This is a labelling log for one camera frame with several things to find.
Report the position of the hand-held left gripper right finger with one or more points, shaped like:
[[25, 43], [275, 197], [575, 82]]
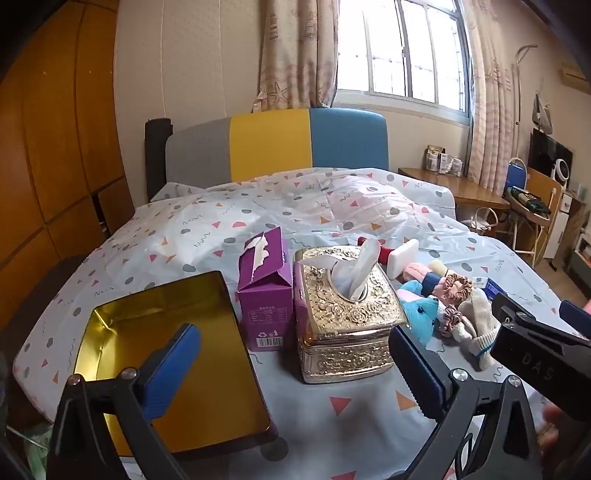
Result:
[[415, 369]]

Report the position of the gold metal tin box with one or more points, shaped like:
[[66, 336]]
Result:
[[184, 304]]

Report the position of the wooden wardrobe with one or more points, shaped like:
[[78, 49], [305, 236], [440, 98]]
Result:
[[51, 161]]

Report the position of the beige striped curtain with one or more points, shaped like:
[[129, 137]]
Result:
[[491, 101]]

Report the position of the window with white frame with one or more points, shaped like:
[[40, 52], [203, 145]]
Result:
[[401, 50]]

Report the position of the cream white sock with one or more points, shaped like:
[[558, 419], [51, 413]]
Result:
[[475, 323]]

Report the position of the beige patterned curtain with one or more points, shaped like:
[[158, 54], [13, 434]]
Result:
[[295, 50]]

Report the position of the blue tissue packet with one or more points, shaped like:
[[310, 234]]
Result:
[[487, 286]]

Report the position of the white folding stool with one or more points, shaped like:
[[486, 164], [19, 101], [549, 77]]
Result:
[[516, 175]]

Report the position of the printed plastic bed sheet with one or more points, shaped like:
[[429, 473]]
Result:
[[323, 207]]

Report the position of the black monitor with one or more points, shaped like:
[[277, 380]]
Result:
[[547, 147]]

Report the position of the white cabinet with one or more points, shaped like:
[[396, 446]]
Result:
[[561, 230]]

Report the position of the pink towel with blue band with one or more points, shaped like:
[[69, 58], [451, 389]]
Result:
[[418, 272]]

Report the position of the purple tissue box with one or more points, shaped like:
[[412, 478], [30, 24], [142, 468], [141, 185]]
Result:
[[270, 300]]

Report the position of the grey low stand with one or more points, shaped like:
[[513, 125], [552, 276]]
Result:
[[579, 258]]

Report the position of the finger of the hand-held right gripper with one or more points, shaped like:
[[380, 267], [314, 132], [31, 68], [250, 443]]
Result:
[[521, 316], [577, 318]]

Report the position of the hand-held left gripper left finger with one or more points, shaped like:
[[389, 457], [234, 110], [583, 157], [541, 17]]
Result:
[[171, 369]]

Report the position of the wooden desk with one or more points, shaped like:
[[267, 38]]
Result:
[[457, 189]]

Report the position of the white plastic basin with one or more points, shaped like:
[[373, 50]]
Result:
[[484, 220]]

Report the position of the gold glittery bag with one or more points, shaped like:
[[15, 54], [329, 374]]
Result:
[[341, 332]]

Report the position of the black bag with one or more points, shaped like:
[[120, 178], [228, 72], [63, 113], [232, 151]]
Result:
[[528, 199]]

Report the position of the brown satin scrunchie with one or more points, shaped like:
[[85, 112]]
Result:
[[452, 288]]

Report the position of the blue plush toy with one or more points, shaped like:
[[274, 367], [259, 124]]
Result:
[[418, 314]]

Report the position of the white wet wipes pack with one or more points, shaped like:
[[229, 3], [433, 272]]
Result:
[[402, 258]]

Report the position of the person's right hand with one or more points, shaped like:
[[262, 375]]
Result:
[[556, 415]]

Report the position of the mauve scrunchie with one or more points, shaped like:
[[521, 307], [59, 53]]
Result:
[[447, 321]]

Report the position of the white round fan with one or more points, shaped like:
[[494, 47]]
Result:
[[562, 168]]

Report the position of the red and white cloth item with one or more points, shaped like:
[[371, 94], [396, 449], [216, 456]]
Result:
[[384, 253]]

